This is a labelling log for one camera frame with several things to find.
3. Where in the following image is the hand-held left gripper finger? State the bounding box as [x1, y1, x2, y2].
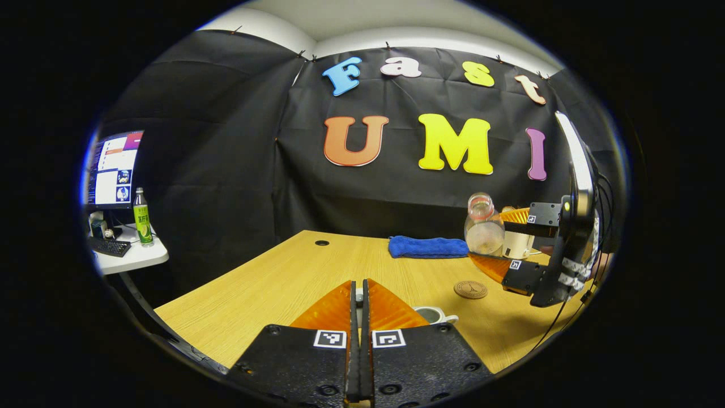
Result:
[229, 280, 359, 404]
[360, 279, 494, 404]

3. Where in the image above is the round brown coaster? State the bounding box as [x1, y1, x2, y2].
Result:
[453, 280, 489, 300]

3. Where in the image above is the clear plastic water bottle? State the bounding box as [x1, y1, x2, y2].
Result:
[464, 192, 506, 257]

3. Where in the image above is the white ceramic teacup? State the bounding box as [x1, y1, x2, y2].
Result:
[413, 306, 459, 325]

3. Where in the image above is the green drink bottle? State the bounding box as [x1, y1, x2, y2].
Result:
[133, 188, 155, 247]

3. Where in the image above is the white toaster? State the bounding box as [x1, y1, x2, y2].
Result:
[502, 229, 536, 260]

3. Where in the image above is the blue folded towel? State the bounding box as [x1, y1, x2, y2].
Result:
[388, 235, 471, 260]

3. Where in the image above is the white side table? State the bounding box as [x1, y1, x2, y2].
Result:
[91, 224, 169, 277]

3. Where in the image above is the black keyboard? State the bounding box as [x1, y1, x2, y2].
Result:
[88, 236, 132, 258]

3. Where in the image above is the computer monitor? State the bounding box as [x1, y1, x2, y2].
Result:
[85, 130, 145, 210]

